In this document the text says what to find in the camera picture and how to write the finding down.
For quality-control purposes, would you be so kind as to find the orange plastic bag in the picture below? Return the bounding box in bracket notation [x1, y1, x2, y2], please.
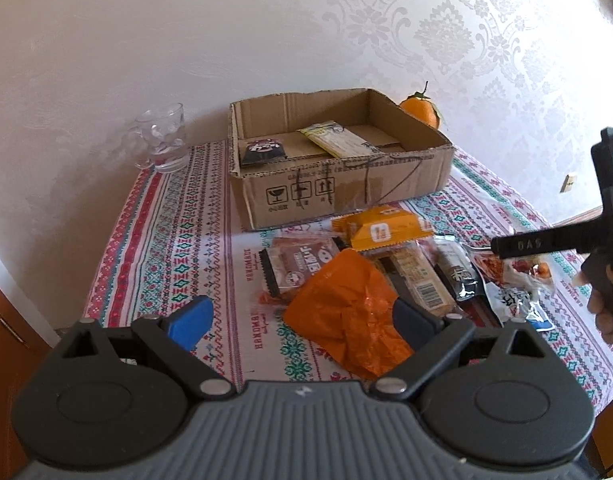
[282, 247, 416, 381]

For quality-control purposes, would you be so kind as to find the cardboard box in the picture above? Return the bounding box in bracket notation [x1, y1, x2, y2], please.
[228, 88, 455, 232]

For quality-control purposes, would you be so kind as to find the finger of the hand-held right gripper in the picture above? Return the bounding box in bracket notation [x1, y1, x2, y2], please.
[491, 214, 603, 261]

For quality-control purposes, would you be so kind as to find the clear brown cake packet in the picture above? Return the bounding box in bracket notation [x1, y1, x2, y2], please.
[256, 232, 347, 311]

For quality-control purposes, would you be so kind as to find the yellow-green snack packet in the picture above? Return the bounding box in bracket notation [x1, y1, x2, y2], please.
[296, 120, 382, 158]

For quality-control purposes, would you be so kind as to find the black snack packet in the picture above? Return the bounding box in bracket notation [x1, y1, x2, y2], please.
[239, 136, 288, 168]

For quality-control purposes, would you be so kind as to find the person's right hand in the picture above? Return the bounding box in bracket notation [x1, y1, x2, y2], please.
[574, 264, 613, 346]

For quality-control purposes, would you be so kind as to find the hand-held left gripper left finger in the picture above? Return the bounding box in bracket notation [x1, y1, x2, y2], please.
[61, 296, 237, 397]

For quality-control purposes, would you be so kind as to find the orange-yellow snack packet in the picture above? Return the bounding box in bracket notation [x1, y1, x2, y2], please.
[331, 204, 435, 252]

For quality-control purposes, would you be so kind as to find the clear packet with orange pieces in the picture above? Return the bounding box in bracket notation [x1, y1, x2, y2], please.
[501, 255, 557, 296]

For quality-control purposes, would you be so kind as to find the brown bar snack packet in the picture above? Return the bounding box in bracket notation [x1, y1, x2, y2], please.
[371, 247, 457, 318]

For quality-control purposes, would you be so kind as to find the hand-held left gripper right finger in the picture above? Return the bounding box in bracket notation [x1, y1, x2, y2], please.
[374, 297, 556, 396]

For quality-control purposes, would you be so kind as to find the dark grey snack packet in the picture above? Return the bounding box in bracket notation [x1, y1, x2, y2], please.
[431, 235, 480, 302]

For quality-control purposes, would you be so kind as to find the orange fruit with leaf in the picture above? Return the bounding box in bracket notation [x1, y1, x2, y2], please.
[398, 81, 445, 131]

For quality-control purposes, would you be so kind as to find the clear glass mug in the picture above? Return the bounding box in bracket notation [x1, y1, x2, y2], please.
[133, 102, 191, 175]

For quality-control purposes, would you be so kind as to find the wooden cabinet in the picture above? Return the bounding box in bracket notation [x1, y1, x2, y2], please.
[0, 267, 57, 480]

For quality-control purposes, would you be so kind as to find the clear red snack packet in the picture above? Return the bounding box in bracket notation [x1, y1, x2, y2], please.
[469, 250, 507, 286]

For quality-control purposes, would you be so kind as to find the white snack packet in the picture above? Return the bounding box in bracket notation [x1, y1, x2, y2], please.
[487, 280, 555, 333]

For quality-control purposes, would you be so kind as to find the patterned tablecloth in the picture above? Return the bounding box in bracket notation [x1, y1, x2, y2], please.
[81, 137, 613, 403]

